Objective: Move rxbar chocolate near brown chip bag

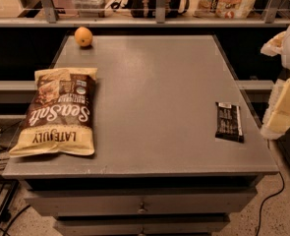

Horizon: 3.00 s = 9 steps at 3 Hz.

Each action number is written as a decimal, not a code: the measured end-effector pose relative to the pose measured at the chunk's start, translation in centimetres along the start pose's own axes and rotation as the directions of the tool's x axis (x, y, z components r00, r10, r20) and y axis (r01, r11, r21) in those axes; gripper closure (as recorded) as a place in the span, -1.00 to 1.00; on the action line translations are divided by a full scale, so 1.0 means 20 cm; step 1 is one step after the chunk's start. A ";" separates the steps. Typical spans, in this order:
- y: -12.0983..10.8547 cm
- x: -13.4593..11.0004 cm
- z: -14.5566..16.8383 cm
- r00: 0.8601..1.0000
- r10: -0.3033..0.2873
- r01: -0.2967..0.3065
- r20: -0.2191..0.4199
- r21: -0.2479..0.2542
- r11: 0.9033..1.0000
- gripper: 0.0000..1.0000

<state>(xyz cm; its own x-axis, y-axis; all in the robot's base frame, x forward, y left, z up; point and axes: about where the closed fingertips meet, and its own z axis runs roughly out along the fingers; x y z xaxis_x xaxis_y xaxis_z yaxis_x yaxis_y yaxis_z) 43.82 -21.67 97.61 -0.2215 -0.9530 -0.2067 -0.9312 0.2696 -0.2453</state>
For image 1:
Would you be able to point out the dark bag on shelf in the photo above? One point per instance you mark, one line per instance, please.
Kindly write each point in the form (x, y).
(147, 8)

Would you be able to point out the orange fruit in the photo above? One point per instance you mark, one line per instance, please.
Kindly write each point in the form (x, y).
(83, 37)

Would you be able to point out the brown sea salt chip bag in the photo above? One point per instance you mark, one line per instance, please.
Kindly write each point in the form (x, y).
(59, 118)

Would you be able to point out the grey drawer cabinet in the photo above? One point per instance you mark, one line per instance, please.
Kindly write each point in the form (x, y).
(155, 120)

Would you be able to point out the grey metal shelf rail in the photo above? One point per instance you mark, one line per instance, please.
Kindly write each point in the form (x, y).
(62, 14)

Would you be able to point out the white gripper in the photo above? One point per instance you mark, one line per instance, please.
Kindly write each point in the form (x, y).
(276, 122)

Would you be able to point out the lower drawer with knob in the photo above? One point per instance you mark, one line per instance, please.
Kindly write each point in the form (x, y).
(142, 226)

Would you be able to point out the black rxbar chocolate bar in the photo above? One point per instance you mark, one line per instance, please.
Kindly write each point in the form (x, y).
(229, 125)

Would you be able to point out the top drawer with knob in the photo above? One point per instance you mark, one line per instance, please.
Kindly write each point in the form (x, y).
(139, 201)

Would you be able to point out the drawer with knob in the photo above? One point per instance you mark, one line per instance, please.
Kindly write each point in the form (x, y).
(142, 226)
(139, 201)

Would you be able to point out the printed snack bag background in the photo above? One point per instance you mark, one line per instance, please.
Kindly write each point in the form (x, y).
(225, 9)

